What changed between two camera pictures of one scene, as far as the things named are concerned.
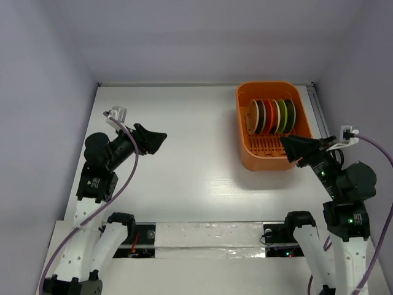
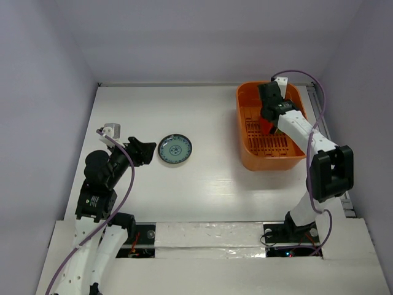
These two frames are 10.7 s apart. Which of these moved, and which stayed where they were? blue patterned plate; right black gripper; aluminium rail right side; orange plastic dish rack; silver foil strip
Moved: right black gripper; blue patterned plate
Stayed: orange plastic dish rack; silver foil strip; aluminium rail right side
